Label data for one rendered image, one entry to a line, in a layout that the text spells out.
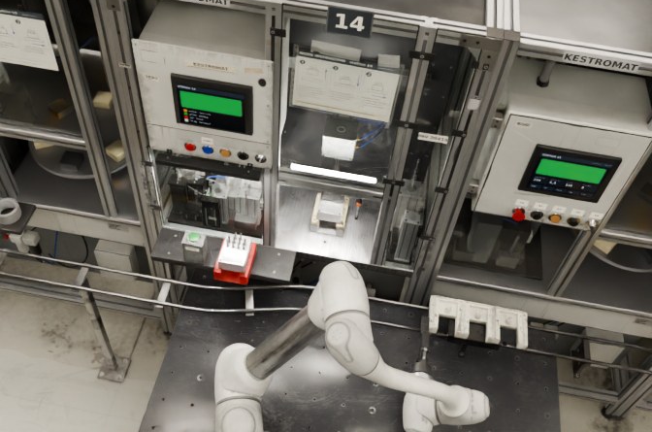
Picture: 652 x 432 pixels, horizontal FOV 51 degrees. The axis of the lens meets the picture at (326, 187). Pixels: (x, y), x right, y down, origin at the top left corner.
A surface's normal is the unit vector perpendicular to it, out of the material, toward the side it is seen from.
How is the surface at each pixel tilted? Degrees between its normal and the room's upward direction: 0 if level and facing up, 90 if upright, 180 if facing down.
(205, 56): 90
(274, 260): 0
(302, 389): 0
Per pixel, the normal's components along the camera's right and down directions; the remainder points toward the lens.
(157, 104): -0.16, 0.75
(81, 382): 0.07, -0.64
